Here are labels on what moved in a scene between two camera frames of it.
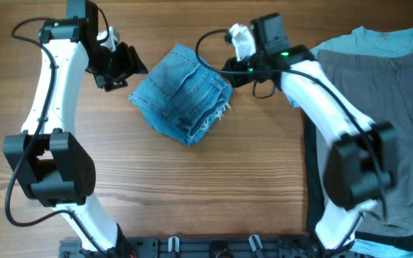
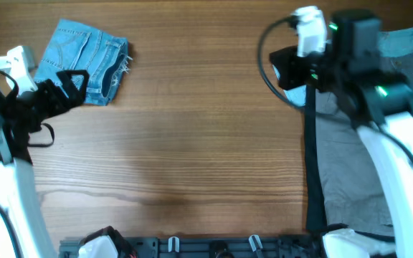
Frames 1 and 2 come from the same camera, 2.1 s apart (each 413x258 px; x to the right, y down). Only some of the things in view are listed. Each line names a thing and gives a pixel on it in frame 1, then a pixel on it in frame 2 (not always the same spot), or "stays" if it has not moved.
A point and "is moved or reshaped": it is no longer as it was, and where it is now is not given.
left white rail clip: [173, 244] stays
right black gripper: [232, 61] → [286, 65]
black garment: [315, 198] stays
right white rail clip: [252, 243] stays
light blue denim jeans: [182, 98] is moved or reshaped
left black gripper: [129, 59] → [76, 97]
